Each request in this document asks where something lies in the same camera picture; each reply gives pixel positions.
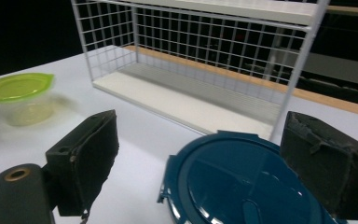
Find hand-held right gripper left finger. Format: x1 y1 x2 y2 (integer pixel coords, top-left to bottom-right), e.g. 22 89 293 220
45 108 120 217

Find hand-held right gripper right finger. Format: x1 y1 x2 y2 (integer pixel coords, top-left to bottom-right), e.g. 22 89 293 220
279 110 358 221

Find glass container with blue lid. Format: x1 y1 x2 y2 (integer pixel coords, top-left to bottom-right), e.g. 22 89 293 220
157 130 349 224

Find white wire shelf rack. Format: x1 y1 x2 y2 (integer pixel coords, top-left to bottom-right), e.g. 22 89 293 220
70 0 331 143

